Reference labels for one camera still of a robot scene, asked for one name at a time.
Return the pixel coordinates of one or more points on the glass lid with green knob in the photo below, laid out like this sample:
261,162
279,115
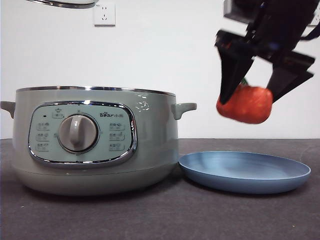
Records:
62,3

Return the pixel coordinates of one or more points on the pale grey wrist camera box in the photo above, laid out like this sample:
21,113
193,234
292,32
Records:
235,10

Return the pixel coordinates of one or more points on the orange pumpkin with green stem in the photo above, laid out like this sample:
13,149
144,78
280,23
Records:
247,107

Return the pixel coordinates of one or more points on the pale green electric steamer pot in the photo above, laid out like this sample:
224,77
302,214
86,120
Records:
150,140

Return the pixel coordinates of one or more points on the white wall socket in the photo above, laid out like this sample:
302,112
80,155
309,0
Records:
104,15
317,22

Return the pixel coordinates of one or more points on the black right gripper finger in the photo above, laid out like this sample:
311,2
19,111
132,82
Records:
287,78
232,72

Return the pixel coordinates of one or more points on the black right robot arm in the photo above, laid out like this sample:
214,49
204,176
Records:
290,17

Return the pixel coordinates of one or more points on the blue round plate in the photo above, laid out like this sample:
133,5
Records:
240,170

